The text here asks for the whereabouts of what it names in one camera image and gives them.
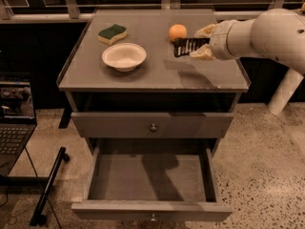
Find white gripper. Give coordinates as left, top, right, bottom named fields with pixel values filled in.
left=190, top=20, right=237, bottom=60

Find black rxbar chocolate bar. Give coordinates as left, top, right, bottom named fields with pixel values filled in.
left=173, top=38, right=210, bottom=57

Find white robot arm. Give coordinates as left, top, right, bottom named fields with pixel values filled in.
left=190, top=9, right=305, bottom=115

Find grey drawer cabinet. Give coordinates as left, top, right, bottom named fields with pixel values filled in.
left=56, top=9, right=252, bottom=223

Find closed top drawer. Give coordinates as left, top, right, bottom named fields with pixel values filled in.
left=71, top=112, right=233, bottom=138

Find open middle drawer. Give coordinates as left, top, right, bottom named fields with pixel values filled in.
left=71, top=149, right=233, bottom=222

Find orange fruit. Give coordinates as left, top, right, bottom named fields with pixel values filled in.
left=169, top=24, right=187, bottom=42

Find white bowl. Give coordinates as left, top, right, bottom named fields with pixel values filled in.
left=102, top=43, right=147, bottom=72

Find green yellow sponge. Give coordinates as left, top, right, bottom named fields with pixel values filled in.
left=98, top=24, right=127, bottom=45

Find metal window railing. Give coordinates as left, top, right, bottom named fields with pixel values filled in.
left=0, top=0, right=305, bottom=25

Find black laptop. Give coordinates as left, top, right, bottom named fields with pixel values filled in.
left=0, top=73, right=36, bottom=177

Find black stand leg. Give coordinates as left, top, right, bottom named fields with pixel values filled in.
left=30, top=147, right=70, bottom=226

